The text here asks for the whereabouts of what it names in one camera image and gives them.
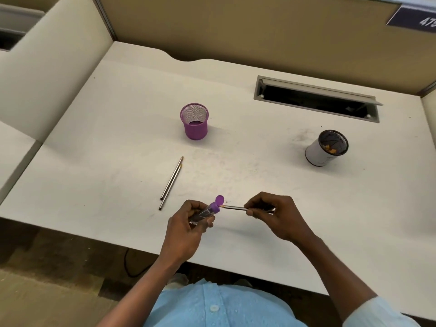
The person's right hand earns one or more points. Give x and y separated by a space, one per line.
282 217

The person's left hand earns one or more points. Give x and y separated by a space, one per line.
180 234

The black silver striped pencil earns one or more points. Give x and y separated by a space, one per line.
181 160
161 206
235 208

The purple clear tube sharpener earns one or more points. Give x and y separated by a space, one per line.
214 207

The purple mesh pencil cup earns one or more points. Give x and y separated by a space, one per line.
196 131

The person's right forearm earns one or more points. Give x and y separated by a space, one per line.
333 275

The person's left forearm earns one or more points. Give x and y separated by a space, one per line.
136 296

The white shoe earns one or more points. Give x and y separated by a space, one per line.
177 281

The white cup with black rim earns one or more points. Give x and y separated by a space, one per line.
316 154

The light blue patterned shirt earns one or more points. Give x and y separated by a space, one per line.
221 309

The cream side divider panel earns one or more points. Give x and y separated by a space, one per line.
431 115
51 71

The tan back partition panel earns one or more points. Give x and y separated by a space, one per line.
255 30

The dark blue number sign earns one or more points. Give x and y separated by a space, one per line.
408 18

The tan neighbouring partition panel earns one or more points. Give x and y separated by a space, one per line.
27 1

